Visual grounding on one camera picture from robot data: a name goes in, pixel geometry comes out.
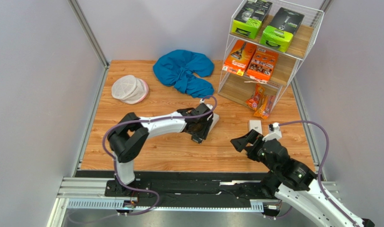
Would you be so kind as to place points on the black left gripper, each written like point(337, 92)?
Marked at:
point(203, 134)

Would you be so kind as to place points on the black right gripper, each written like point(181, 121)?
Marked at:
point(252, 144)

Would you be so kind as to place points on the white tall box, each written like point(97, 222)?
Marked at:
point(255, 125)
point(215, 119)

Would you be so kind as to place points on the orange razor bag vertical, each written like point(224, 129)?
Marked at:
point(266, 107)

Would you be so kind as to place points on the orange razor bag horizontal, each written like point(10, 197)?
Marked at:
point(254, 101)

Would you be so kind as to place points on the orange razor box back side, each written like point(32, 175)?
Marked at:
point(262, 64)

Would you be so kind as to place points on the orange Gillette Fusion5 box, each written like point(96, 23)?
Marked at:
point(239, 57)

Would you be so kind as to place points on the black green Gillette Labs box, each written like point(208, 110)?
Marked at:
point(280, 32)

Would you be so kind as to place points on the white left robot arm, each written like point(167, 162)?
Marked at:
point(127, 138)

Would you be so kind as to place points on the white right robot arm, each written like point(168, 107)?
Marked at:
point(295, 183)

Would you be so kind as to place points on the black green box on shelf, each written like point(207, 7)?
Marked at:
point(249, 19)

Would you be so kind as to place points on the blue cloth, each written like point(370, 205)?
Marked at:
point(185, 71)

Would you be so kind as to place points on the white mesh laundry bag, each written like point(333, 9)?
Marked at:
point(129, 89)

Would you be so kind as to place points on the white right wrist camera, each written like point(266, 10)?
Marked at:
point(274, 132)

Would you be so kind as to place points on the black mounting rail base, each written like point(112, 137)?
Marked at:
point(180, 191)

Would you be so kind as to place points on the white wire wooden shelf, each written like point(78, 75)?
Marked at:
point(240, 88)

